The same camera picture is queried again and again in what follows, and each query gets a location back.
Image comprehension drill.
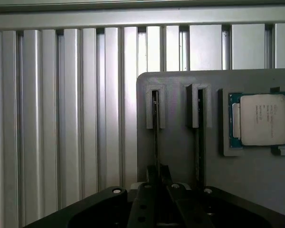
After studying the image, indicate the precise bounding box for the grey plastic parts rack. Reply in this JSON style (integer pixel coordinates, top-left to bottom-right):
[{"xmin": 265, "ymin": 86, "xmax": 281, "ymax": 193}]
[{"xmin": 136, "ymin": 68, "xmax": 285, "ymax": 216}]

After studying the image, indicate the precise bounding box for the CPU with silver lid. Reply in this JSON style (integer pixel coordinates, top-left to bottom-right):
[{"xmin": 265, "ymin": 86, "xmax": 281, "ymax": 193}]
[{"xmin": 228, "ymin": 93, "xmax": 285, "ymax": 148}]

